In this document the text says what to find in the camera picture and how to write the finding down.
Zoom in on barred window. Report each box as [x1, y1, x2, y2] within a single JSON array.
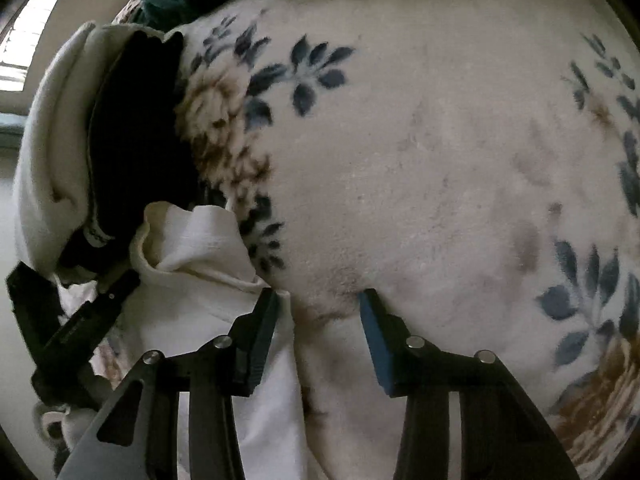
[[0, 0, 86, 97]]

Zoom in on white t-shirt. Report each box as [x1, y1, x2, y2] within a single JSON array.
[[55, 202, 328, 480]]

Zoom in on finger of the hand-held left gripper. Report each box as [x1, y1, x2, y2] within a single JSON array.
[[32, 269, 142, 363], [6, 260, 63, 347]]

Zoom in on folded black clothes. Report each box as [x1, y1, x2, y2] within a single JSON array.
[[57, 30, 202, 270]]

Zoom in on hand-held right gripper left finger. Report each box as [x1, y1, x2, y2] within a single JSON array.
[[57, 287, 281, 480]]

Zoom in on floral blanket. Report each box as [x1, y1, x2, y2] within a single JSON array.
[[90, 0, 640, 480]]

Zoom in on folded white clothes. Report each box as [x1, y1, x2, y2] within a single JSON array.
[[12, 20, 187, 283]]

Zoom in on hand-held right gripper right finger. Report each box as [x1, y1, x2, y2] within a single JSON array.
[[357, 287, 581, 480]]

